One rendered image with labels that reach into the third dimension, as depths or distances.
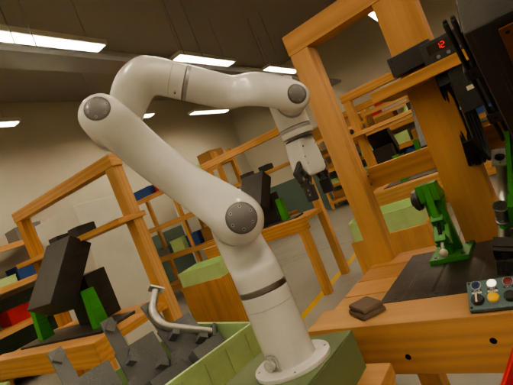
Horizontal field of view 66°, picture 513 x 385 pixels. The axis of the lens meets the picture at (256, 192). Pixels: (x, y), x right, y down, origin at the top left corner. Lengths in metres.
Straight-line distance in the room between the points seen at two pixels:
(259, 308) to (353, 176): 0.93
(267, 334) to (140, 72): 0.68
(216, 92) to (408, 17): 0.87
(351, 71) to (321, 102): 10.06
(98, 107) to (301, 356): 0.71
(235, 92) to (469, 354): 0.86
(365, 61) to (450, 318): 10.81
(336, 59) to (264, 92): 11.03
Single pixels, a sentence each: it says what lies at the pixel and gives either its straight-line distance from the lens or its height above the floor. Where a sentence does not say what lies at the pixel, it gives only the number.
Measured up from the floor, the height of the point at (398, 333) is 0.87.
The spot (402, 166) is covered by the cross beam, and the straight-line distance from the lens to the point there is 1.75.
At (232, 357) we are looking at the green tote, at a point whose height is 0.91.
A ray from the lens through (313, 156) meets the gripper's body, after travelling 1.03.
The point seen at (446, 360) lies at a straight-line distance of 1.19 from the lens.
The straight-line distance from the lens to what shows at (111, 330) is 1.50.
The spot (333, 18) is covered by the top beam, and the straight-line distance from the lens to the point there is 1.74.
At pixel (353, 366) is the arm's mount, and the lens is 1.07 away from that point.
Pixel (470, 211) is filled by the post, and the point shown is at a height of 1.01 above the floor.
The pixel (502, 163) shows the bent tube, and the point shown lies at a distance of 1.29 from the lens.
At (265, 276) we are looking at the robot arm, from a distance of 0.92.
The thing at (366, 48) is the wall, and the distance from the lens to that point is 11.74.
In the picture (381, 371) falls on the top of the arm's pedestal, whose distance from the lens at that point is 1.09.
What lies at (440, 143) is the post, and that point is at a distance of 1.61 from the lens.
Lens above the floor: 1.37
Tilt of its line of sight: level
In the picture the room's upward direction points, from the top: 22 degrees counter-clockwise
